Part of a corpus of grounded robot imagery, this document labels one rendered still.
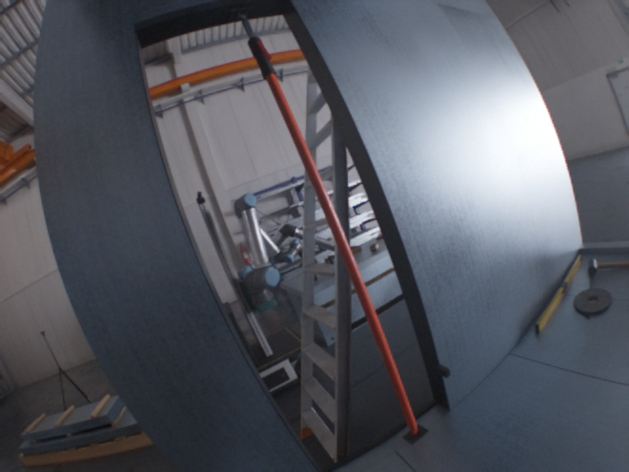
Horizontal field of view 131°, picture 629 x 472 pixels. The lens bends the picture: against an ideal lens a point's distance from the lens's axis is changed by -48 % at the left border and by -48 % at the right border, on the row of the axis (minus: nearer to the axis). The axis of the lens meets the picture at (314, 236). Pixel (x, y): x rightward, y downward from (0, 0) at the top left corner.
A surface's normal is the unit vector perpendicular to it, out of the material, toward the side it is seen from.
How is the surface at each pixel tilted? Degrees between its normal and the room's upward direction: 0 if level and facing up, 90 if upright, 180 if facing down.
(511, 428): 0
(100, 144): 90
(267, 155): 90
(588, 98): 90
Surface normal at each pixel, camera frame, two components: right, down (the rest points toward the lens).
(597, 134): -0.88, 0.38
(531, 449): -0.37, -0.92
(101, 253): 0.29, -0.04
